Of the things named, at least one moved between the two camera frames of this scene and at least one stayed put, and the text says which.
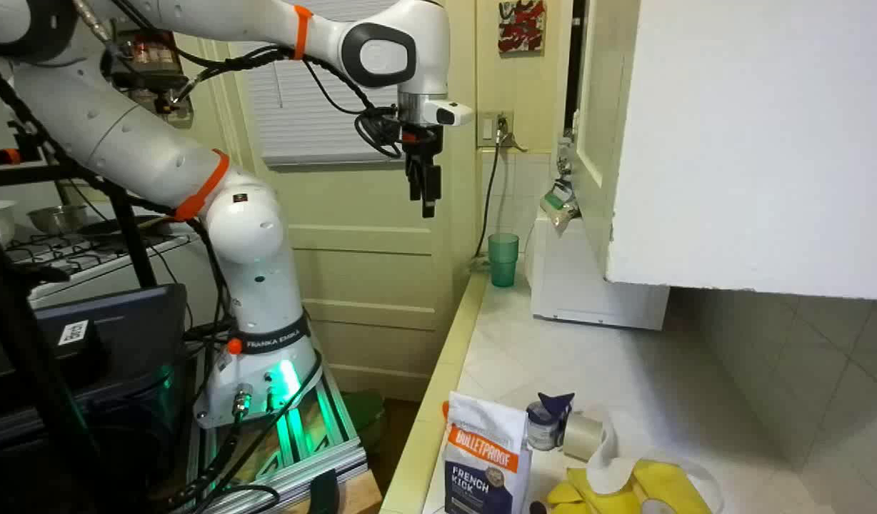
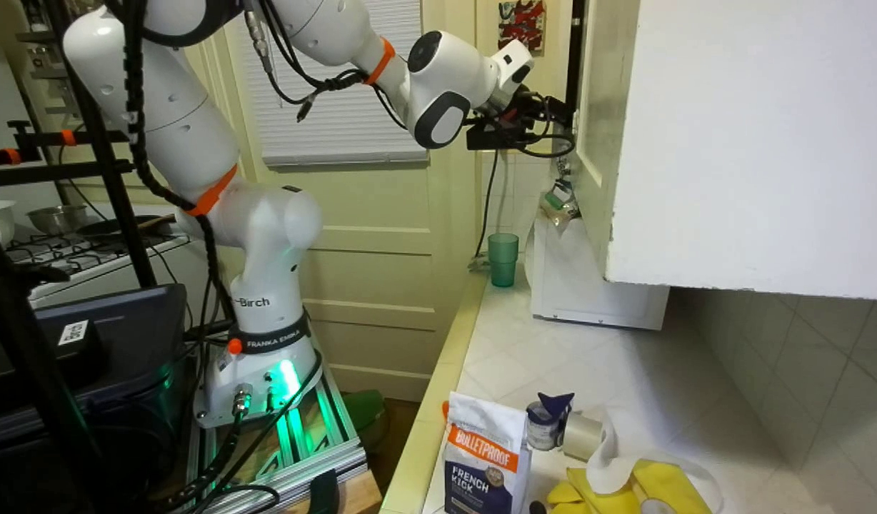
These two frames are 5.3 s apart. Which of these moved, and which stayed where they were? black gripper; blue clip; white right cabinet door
Moved: black gripper
Stayed: blue clip; white right cabinet door
